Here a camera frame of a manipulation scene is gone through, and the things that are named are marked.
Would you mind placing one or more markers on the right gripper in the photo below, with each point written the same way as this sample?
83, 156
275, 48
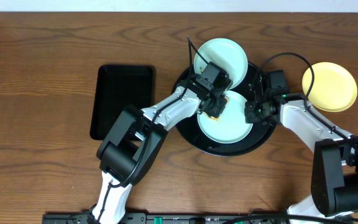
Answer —
252, 111

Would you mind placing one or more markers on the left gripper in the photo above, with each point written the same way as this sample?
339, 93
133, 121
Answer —
217, 106

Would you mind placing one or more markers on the green yellow sponge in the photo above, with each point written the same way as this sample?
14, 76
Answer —
216, 107

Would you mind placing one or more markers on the light blue plate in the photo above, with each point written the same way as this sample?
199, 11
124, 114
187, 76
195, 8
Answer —
231, 126
225, 53

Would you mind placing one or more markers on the yellow plate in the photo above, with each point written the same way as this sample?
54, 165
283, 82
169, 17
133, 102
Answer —
334, 88

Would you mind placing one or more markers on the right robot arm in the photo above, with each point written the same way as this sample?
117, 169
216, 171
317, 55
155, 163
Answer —
334, 180

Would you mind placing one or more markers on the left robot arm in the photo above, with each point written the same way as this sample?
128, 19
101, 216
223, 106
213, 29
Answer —
128, 151

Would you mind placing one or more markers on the round black tray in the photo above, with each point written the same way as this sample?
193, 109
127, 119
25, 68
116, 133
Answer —
260, 133

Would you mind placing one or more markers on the black rectangular tray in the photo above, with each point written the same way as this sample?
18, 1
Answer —
117, 87

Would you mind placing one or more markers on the light blue plate top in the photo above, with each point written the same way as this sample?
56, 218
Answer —
225, 53

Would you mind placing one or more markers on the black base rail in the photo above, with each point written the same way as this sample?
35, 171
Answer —
140, 218

